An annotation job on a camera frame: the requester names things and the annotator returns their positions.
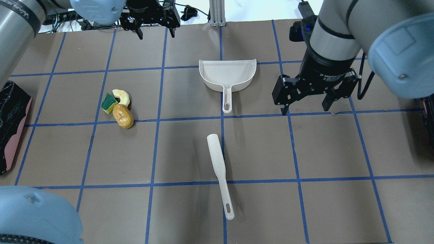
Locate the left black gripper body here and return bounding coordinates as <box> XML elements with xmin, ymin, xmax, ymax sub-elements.
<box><xmin>122</xmin><ymin>0</ymin><xmax>175</xmax><ymax>26</ymax></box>

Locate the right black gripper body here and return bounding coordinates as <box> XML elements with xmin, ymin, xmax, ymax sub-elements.
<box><xmin>296</xmin><ymin>47</ymin><xmax>356</xmax><ymax>101</ymax></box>

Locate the white plastic dustpan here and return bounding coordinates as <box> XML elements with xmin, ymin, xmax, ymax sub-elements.
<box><xmin>198</xmin><ymin>59</ymin><xmax>257</xmax><ymax>114</ymax></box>

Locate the pale yellow curved toy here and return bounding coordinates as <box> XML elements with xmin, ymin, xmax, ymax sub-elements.
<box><xmin>112</xmin><ymin>89</ymin><xmax>131</xmax><ymax>107</ymax></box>

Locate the green yellow sponge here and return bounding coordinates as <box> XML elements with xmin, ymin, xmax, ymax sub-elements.
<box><xmin>100</xmin><ymin>93</ymin><xmax>118</xmax><ymax>114</ymax></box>

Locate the brown potato toy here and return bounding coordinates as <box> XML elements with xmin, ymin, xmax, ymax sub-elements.
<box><xmin>113</xmin><ymin>104</ymin><xmax>134</xmax><ymax>129</ymax></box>

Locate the white hand brush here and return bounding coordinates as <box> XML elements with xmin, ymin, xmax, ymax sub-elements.
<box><xmin>207</xmin><ymin>134</ymin><xmax>235</xmax><ymax>220</ymax></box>

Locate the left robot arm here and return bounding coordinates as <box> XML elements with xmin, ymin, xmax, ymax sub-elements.
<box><xmin>0</xmin><ymin>0</ymin><xmax>180</xmax><ymax>244</ymax></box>

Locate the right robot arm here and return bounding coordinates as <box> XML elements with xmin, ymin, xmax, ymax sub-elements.
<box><xmin>272</xmin><ymin>0</ymin><xmax>434</xmax><ymax>116</ymax></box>

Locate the black binder clip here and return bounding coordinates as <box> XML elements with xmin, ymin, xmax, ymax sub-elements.
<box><xmin>180</xmin><ymin>5</ymin><xmax>198</xmax><ymax>21</ymax></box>

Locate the black power adapter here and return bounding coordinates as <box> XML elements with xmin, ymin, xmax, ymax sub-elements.
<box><xmin>298</xmin><ymin>0</ymin><xmax>316</xmax><ymax>19</ymax></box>

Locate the aluminium frame post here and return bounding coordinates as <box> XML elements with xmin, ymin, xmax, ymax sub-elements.
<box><xmin>208</xmin><ymin>0</ymin><xmax>226</xmax><ymax>27</ymax></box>

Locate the tangle of black cables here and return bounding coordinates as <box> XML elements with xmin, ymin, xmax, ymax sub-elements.
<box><xmin>39</xmin><ymin>0</ymin><xmax>209</xmax><ymax>34</ymax></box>

